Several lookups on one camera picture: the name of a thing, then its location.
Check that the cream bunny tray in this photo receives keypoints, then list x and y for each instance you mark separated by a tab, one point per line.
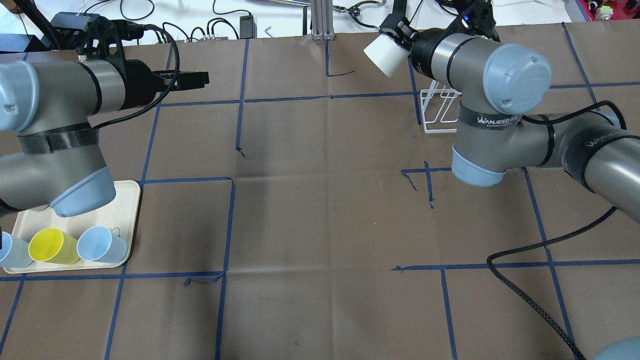
118	216

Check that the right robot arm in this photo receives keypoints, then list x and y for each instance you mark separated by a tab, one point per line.
500	85

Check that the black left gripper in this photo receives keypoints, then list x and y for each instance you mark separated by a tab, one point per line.
136	84

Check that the white plastic cup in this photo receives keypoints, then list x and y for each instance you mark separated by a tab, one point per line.
386	54

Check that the yellow plastic cup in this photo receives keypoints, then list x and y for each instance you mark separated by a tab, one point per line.
53	246

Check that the black power adapter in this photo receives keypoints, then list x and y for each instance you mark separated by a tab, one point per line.
247	27

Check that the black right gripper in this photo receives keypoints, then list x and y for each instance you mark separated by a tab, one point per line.
424	46

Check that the light blue plastic cup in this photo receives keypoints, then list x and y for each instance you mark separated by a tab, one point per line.
100	244

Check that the aluminium frame post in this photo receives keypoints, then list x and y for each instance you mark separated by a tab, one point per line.
322	27

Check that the white wire cup rack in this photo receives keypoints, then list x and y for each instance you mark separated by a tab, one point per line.
438	108

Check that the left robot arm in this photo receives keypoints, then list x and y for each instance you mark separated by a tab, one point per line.
57	109

